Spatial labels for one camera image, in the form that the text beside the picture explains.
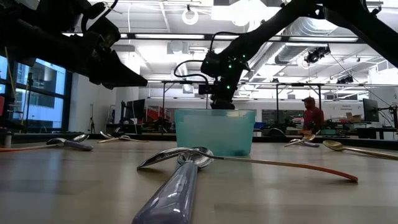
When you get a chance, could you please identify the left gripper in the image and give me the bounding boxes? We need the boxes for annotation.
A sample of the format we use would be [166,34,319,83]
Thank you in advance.
[67,15,148,90]

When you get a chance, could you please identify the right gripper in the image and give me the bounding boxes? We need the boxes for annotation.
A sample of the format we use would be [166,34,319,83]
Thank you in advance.
[210,74,239,110]

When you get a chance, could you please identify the orange-handled silver spoon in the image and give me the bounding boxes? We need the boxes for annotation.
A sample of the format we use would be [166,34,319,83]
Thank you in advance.
[0,133,90,153]
[99,130,150,144]
[136,146,359,184]

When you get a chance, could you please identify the purple-handled silver spoon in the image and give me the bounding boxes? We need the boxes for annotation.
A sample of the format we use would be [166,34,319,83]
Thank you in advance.
[45,137,95,152]
[132,146,215,224]
[289,138,321,148]

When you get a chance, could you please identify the teal plastic bin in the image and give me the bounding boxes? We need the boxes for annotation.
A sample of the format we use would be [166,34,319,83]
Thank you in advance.
[174,108,256,157]

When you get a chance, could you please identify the black computer monitor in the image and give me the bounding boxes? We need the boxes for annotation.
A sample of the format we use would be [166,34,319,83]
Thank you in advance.
[362,98,380,123]
[123,98,146,125]

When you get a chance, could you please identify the black metal gantry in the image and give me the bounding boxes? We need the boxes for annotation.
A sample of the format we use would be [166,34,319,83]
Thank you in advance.
[160,80,210,110]
[275,82,323,110]

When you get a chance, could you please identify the person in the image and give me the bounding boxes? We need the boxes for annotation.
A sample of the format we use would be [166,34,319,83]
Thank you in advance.
[300,96,326,135]

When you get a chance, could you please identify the black tripod stand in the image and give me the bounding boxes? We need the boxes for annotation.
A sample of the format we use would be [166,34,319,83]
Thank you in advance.
[25,72,34,133]

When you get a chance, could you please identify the cardboard box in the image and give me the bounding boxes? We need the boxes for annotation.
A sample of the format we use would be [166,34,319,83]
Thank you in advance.
[345,111,363,124]

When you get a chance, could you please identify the white ring light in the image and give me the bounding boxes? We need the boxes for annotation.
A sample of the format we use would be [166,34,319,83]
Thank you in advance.
[181,7,200,26]

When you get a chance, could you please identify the black ceiling-hung camera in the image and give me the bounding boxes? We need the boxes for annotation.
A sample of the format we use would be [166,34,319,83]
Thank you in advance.
[304,45,331,65]

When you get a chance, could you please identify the grey cylinder post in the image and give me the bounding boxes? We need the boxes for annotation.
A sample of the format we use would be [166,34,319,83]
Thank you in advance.
[2,130,13,149]

